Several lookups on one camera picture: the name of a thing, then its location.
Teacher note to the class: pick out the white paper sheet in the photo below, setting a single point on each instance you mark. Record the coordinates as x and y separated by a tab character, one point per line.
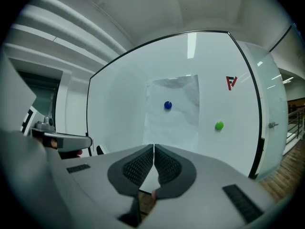
171	128

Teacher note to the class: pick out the person's right hand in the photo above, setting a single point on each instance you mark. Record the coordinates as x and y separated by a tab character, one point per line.
154	194

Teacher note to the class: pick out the person's left hand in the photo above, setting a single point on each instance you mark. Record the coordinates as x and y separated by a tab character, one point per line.
54	143

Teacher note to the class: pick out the frosted glass door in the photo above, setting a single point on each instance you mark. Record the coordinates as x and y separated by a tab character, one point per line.
271	99

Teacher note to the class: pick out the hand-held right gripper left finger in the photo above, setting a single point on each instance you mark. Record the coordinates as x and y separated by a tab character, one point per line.
95	187

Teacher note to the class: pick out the green round magnet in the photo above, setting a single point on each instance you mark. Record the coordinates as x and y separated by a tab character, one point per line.
219	125

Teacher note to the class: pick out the black metal railing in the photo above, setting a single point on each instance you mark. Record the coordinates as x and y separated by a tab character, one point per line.
297	128

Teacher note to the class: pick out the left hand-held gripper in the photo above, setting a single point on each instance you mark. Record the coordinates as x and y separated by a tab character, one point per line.
29	123

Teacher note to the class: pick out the black-framed whiteboard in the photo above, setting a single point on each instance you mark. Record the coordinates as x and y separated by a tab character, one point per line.
119	92

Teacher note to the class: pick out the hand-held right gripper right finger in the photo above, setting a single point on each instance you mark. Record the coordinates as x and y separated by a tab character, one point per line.
202	199

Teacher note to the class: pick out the silver gripper-mounted camera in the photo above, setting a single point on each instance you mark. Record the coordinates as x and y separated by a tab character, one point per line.
46	124

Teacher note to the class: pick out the white insulated pipe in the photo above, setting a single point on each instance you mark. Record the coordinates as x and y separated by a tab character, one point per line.
59	30
78	20

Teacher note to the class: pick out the blue round magnet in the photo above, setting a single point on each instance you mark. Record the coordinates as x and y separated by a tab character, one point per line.
168	105

